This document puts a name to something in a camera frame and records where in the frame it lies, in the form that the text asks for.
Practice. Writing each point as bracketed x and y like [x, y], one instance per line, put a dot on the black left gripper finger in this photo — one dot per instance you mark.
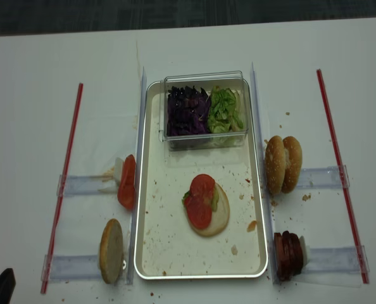
[7, 285]

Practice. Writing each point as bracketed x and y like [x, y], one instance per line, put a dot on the clear tomato pusher track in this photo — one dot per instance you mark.
[73, 185]

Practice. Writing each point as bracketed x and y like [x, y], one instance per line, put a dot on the standing tomato slices left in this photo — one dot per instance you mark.
[126, 190]

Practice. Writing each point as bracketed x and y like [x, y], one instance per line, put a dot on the lower tomato slice on bun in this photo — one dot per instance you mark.
[198, 211]

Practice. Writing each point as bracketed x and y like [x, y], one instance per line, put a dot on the tomato slice on bun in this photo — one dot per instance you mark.
[198, 211]
[202, 185]

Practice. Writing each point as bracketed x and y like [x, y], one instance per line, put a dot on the upper tomato slice on bun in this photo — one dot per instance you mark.
[202, 185]

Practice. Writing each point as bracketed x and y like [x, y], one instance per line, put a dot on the pickle and lettuce on bun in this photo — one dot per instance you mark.
[213, 202]

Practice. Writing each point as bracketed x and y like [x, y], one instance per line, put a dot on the chopped green lettuce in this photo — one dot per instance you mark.
[224, 115]

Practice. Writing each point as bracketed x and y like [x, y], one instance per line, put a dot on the brown meat patties stack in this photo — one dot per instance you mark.
[289, 255]

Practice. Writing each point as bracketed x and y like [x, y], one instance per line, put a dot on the clear left bun pusher track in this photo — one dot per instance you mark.
[70, 268]

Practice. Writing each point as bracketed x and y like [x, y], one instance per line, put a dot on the standing bun half left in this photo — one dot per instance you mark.
[111, 251]

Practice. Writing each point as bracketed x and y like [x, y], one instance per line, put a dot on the white rectangular metal tray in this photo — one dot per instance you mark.
[167, 247]

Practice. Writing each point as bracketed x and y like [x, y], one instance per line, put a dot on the bottom bun on tray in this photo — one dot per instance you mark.
[219, 218]

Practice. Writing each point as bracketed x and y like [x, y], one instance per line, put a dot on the shredded purple cabbage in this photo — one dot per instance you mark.
[187, 110]

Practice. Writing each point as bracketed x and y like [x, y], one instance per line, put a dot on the clear plastic salad container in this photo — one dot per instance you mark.
[233, 80]

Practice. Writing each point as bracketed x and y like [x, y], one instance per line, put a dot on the sesame bun front half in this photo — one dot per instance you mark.
[275, 164]

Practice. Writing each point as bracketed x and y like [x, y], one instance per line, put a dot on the sesame bun half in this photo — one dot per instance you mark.
[275, 164]
[293, 163]

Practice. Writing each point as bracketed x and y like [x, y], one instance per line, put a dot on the white patty pusher block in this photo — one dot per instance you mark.
[305, 251]

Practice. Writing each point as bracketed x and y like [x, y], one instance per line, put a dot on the sesame bun rear half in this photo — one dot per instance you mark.
[293, 163]

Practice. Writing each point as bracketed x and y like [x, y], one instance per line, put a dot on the clear patty pusher track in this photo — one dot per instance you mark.
[347, 260]

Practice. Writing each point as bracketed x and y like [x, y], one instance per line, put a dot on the clear sesame bun pusher track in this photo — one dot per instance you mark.
[334, 177]

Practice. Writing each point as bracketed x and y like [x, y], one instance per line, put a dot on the left red rail strip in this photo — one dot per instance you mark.
[47, 263]

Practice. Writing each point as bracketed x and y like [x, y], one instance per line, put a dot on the red rail strip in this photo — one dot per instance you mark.
[47, 263]
[354, 228]

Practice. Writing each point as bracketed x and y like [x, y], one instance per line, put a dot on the left clear divider rail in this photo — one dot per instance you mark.
[137, 182]

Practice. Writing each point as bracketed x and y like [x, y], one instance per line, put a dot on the clear divider rail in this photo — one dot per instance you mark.
[261, 169]
[137, 182]

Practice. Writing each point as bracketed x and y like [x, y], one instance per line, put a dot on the right clear divider rail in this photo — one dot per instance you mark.
[261, 169]

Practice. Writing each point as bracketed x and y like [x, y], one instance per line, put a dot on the right red rail strip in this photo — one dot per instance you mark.
[354, 228]

